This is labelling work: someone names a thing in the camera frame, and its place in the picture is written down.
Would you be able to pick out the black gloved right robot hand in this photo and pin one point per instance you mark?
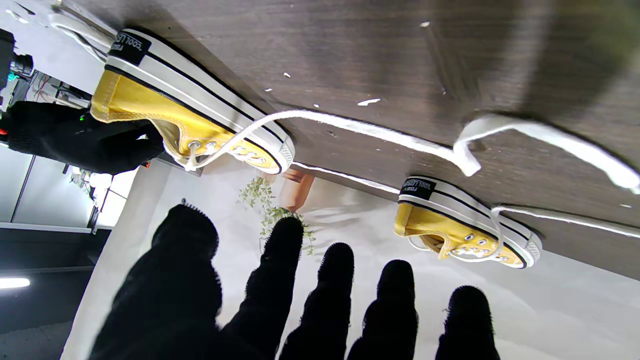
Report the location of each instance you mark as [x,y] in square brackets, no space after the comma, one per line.
[75,135]

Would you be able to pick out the small white scrap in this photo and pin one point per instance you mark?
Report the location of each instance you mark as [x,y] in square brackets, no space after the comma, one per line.
[369,101]

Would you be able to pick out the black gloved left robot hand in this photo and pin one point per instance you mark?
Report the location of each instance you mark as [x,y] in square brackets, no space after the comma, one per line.
[170,300]

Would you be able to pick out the white shoelace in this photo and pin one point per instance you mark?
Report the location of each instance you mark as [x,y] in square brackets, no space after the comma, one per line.
[390,135]
[575,218]

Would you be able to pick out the printed kitchen backdrop cloth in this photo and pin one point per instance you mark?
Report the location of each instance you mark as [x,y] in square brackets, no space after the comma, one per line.
[550,310]

